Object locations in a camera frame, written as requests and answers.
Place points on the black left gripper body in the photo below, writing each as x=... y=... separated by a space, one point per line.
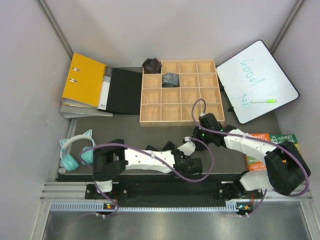
x=185 y=156

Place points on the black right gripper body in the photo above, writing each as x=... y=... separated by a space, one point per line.
x=203 y=135

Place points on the brown blue striped tie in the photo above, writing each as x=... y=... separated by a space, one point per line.
x=169 y=146

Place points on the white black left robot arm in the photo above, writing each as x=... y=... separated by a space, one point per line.
x=110 y=162

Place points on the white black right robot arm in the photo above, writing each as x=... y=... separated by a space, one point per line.
x=285 y=169

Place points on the dark grey table mat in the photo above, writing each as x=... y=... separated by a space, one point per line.
x=127 y=127

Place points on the wooden compartment tray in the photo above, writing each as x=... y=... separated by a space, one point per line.
x=198 y=92

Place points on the rolled grey tie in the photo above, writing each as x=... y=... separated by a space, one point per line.
x=170 y=80

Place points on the white whiteboard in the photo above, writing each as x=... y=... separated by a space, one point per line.
x=254 y=74

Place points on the orange treehouse book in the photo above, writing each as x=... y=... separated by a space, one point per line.
x=252 y=163

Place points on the green marker pen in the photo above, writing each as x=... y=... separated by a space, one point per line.
x=261 y=101

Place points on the green treehouse book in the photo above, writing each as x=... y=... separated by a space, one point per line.
x=280 y=138

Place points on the rolled dark brown tie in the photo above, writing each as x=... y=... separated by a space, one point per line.
x=152 y=66

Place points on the black folder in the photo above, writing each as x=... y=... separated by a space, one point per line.
x=120 y=91

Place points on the grey folder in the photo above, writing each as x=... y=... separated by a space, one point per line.
x=71 y=112

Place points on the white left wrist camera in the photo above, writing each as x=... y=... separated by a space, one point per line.
x=188 y=147

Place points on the grey slotted cable duct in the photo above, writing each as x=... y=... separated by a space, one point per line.
x=100 y=206

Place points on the yellow ring binder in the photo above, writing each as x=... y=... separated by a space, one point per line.
x=84 y=81

